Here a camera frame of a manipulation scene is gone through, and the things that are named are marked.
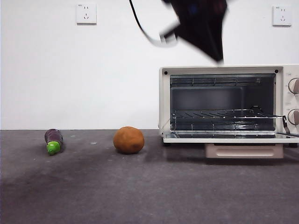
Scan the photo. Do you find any brown potato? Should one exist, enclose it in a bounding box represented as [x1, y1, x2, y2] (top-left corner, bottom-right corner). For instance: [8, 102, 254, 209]
[113, 126, 145, 154]

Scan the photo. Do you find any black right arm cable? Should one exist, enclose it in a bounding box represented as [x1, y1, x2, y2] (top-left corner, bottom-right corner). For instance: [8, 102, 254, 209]
[129, 0, 181, 49]

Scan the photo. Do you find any cream oven timer knob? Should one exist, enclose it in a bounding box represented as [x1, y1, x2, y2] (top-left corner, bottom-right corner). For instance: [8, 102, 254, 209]
[287, 109, 299, 125]

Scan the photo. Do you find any purple toy eggplant green stem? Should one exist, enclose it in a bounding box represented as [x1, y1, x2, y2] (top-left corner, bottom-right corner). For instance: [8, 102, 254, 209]
[44, 128, 64, 156]

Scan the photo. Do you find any cream Toshiba toaster oven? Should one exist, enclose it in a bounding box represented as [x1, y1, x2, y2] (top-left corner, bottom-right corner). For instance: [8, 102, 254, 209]
[159, 64, 299, 148]

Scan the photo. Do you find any cream oven temperature knob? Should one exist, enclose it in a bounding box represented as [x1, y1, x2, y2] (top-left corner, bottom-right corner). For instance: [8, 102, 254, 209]
[288, 78, 299, 95]

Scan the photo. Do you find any white wall socket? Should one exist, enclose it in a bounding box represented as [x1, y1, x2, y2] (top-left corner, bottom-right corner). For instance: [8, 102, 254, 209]
[76, 3, 98, 25]
[272, 6, 292, 27]

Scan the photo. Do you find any oven door with glass window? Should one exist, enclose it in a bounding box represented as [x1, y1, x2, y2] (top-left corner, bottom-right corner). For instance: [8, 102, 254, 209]
[163, 130, 299, 159]

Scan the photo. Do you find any metal wire oven rack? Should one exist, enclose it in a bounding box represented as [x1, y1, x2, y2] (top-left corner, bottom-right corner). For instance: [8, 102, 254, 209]
[171, 106, 287, 120]

